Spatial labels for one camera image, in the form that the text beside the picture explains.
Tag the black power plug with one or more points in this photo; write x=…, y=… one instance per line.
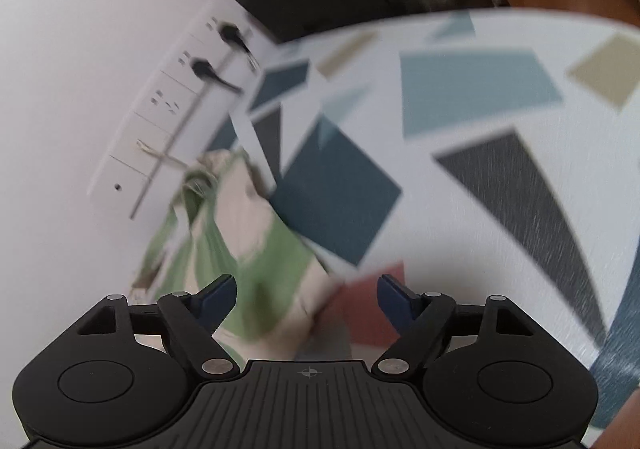
x=231, y=35
x=205, y=70

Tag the geometric patterned tablecloth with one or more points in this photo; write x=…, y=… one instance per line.
x=480, y=189

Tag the green and beige patterned shirt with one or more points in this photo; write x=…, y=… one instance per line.
x=270, y=254

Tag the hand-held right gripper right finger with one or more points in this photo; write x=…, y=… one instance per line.
x=395, y=296

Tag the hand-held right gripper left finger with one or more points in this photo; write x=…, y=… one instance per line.
x=220, y=296

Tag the white power strip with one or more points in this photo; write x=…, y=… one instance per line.
x=150, y=139

